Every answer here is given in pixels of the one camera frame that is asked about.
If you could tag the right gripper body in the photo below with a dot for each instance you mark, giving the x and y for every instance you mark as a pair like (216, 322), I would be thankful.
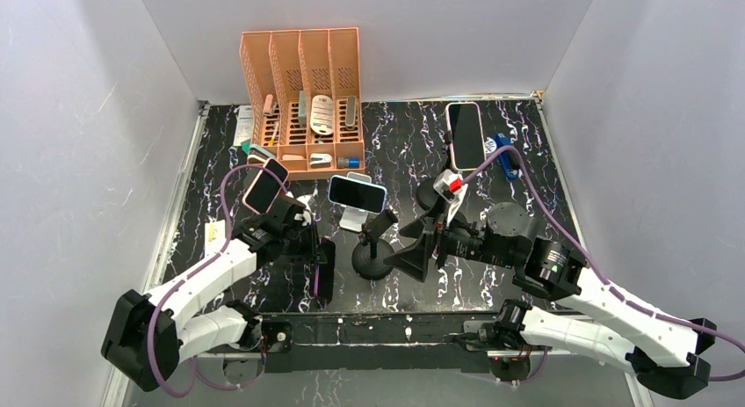
(459, 242)

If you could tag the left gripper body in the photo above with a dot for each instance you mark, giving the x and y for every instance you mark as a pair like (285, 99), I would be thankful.
(300, 245)

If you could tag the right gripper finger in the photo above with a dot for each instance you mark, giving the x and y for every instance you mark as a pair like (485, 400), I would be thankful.
(425, 226)
(414, 259)

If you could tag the magenta-edged black smartphone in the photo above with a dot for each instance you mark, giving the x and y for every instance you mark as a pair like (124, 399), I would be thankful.
(323, 280)

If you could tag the black round-base phone stand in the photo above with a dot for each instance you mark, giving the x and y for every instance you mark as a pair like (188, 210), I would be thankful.
(369, 254)

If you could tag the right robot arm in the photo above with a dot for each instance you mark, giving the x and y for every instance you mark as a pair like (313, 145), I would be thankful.
(616, 329)

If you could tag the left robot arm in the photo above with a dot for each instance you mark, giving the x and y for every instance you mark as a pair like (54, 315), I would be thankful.
(150, 335)

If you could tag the black tall phone stand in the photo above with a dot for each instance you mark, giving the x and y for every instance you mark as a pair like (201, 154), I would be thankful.
(427, 190)

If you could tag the white folding phone stand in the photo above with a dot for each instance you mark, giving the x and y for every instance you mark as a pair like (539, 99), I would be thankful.
(353, 219)

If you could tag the pink-cased left smartphone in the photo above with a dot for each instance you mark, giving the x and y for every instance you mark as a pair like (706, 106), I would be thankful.
(265, 187)

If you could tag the blue-edged smartphone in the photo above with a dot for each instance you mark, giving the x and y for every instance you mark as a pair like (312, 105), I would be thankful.
(349, 192)

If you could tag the small yellow white box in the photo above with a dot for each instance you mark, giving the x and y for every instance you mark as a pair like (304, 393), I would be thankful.
(214, 237)

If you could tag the pink-cased tall smartphone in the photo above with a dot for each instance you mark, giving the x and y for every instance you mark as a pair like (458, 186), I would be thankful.
(464, 126)

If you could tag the white stapler in organizer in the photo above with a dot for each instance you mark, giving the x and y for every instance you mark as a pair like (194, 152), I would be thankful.
(320, 160)

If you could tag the grey bottle blue cap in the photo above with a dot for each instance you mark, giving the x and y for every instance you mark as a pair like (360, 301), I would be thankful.
(348, 162)

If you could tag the small white blue bottle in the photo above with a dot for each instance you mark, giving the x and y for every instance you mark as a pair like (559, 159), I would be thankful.
(490, 146)

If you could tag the teal small box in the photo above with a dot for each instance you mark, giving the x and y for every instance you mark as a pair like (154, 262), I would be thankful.
(255, 153)

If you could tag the blue stapler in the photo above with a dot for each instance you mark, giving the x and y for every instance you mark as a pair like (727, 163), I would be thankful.
(509, 163)

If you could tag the white paper packet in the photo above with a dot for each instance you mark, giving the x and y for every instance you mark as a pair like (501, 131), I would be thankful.
(244, 125)

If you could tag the white oval label tag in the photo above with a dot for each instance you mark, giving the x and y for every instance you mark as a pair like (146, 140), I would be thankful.
(321, 120)

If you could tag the beige long stapler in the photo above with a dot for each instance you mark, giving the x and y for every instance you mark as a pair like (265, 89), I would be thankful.
(350, 117)

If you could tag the pink eraser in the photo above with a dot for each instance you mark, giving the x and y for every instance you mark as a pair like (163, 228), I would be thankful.
(268, 106)

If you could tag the green white small box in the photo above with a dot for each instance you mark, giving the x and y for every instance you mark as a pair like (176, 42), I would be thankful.
(302, 109)

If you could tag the orange plastic file organizer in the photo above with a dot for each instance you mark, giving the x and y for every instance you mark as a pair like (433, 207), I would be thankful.
(320, 62)

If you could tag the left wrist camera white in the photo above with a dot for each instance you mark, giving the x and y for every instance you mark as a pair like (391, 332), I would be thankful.
(306, 216)

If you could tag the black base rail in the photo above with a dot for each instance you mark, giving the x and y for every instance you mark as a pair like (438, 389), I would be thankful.
(378, 340)

